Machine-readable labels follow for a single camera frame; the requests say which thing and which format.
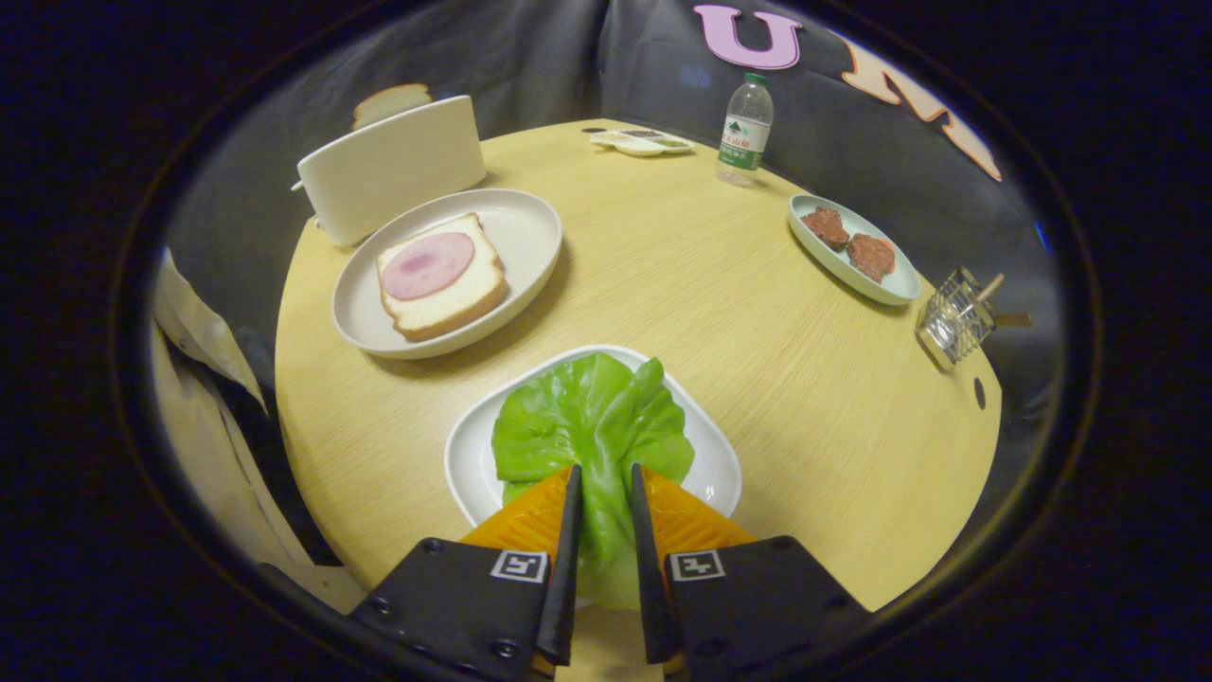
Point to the white toaster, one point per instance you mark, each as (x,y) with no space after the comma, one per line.
(388,175)

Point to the round white plate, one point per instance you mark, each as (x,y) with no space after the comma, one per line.
(525,237)

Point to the white rounded square plate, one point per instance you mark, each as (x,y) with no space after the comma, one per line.
(473,455)

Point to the wooden stick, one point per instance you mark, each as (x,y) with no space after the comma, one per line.
(990,287)
(1015,320)

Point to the clear water bottle green cap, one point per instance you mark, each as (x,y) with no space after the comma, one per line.
(745,133)

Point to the plain bread slice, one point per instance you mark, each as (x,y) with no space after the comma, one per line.
(390,100)

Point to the green lettuce leaf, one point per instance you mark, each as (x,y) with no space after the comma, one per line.
(592,426)

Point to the light blue oval plate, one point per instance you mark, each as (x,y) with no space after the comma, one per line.
(895,284)

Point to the pink ham slice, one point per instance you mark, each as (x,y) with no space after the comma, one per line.
(428,265)

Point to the brown meat piece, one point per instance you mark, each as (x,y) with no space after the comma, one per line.
(826,228)
(871,257)

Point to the clear stick holder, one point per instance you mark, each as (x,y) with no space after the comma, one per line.
(954,322)

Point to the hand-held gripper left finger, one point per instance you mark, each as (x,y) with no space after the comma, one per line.
(473,606)

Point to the white divided condiment tray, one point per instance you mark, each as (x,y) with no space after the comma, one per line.
(639,145)

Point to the beige cloth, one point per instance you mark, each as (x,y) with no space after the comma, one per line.
(204,426)

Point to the bread slice with ham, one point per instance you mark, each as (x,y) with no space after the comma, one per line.
(454,303)

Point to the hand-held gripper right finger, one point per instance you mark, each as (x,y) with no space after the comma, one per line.
(748,606)

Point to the black backdrop cloth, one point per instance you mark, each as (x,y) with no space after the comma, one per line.
(530,57)

